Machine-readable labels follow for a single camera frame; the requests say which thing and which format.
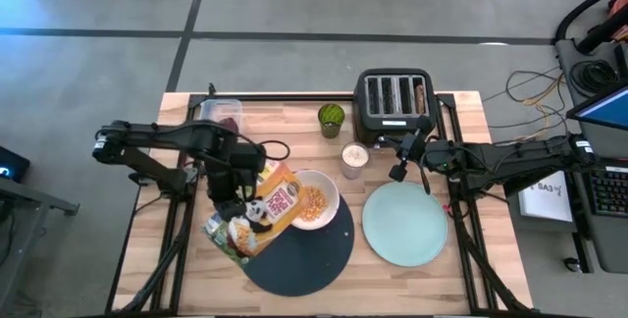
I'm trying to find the green drinking cup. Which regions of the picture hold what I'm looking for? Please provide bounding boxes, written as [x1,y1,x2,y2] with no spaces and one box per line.
[317,103,346,139]

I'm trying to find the laptop with blue screen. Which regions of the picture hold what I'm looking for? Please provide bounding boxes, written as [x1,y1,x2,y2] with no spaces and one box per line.
[566,84,628,131]

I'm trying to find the black backlit keyboard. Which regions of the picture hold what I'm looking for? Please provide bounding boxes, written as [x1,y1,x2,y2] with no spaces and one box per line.
[588,168,628,219]

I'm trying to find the tangled black and yellow cables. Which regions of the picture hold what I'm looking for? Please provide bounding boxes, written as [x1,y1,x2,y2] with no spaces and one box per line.
[488,67,573,142]

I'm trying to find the thick black hose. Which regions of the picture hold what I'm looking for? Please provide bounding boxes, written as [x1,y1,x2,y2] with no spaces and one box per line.
[553,0,628,55]

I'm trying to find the orange cardboard cereal box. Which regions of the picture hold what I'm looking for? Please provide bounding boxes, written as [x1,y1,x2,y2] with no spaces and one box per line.
[203,160,308,268]

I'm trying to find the white paper sheet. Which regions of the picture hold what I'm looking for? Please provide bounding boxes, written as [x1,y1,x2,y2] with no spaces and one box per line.
[518,170,574,224]

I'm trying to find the coiled black cable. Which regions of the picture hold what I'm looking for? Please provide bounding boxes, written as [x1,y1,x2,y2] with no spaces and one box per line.
[571,59,619,94]

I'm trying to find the white ceramic bowl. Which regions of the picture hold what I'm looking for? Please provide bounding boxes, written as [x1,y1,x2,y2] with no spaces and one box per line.
[288,169,340,232]

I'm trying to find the black device with blue light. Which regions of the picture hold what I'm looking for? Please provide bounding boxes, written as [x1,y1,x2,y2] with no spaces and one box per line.
[0,145,30,183]

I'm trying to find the light blue round plate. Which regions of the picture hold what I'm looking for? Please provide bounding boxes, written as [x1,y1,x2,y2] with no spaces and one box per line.
[361,181,448,268]

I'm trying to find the yellow cereal puffs heap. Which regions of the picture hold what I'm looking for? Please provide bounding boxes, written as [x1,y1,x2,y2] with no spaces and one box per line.
[298,185,329,223]

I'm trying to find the clear plastic container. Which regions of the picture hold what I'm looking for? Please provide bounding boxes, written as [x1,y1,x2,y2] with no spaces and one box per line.
[198,97,244,135]

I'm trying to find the black four-slot toaster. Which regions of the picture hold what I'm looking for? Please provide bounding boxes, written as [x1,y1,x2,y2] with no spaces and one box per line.
[352,68,439,145]

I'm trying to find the grey side desk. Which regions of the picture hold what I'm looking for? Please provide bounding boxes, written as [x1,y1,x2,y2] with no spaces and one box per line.
[553,37,628,275]

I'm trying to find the dark woven round placemat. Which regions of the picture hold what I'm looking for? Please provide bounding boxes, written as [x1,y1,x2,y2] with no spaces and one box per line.
[242,194,355,297]

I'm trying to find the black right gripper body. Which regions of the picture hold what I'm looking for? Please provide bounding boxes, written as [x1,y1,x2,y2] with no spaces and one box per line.
[393,132,430,164]

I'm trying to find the glass of milk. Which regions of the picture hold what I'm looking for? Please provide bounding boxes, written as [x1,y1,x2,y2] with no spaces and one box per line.
[340,141,371,181]

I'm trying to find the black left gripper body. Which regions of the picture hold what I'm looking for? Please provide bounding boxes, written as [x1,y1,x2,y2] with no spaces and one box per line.
[205,166,253,210]

